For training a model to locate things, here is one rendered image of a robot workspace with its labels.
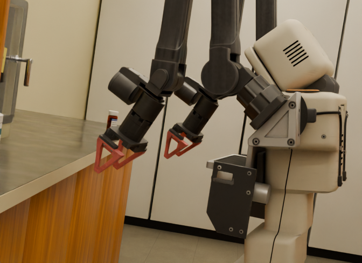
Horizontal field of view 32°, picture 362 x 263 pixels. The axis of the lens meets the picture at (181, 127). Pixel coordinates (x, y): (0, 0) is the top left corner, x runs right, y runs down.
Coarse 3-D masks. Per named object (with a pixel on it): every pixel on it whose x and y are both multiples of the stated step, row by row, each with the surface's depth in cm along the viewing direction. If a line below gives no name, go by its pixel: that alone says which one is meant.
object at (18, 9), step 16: (16, 0) 193; (16, 16) 196; (16, 32) 198; (16, 48) 200; (16, 64) 202; (0, 80) 191; (16, 80) 204; (0, 96) 193; (16, 96) 207; (0, 112) 195
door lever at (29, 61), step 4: (16, 56) 201; (16, 60) 201; (20, 60) 201; (24, 60) 201; (28, 60) 200; (32, 60) 201; (28, 64) 200; (28, 68) 201; (28, 72) 201; (28, 76) 201; (24, 80) 201; (28, 80) 201; (24, 84) 201; (28, 84) 201
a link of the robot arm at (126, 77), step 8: (120, 72) 138; (128, 72) 138; (136, 72) 139; (160, 72) 132; (112, 80) 138; (120, 80) 137; (128, 80) 137; (136, 80) 137; (144, 80) 136; (152, 80) 133; (160, 80) 132; (168, 80) 132; (112, 88) 138; (120, 88) 137; (128, 88) 137; (152, 88) 133; (160, 88) 132; (120, 96) 138; (128, 96) 137; (168, 96) 139; (128, 104) 139
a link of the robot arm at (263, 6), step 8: (256, 0) 171; (264, 0) 170; (272, 0) 170; (256, 8) 171; (264, 8) 170; (272, 8) 170; (256, 16) 171; (264, 16) 170; (272, 16) 170; (256, 24) 171; (264, 24) 170; (272, 24) 170; (256, 32) 171; (264, 32) 170; (256, 40) 171
